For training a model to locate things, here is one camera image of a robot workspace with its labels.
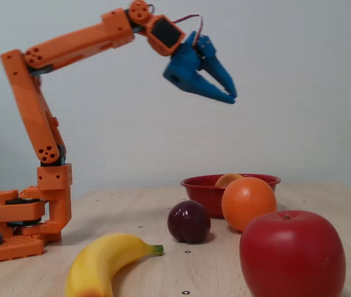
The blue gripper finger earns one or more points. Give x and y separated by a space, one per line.
215 62
209 89

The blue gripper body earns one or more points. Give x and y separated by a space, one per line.
185 72

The yellow orange toy peach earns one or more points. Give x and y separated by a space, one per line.
227 180

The orange robot base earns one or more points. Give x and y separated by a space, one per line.
8 250

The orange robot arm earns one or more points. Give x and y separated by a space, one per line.
29 105

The red speckled bowl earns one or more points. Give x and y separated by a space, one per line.
201 193

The orange toy orange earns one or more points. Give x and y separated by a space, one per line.
246 201

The dark purple toy plum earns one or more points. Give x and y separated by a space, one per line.
189 221

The red toy apple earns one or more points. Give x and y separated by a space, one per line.
292 256

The yellow toy banana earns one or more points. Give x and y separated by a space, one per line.
101 266

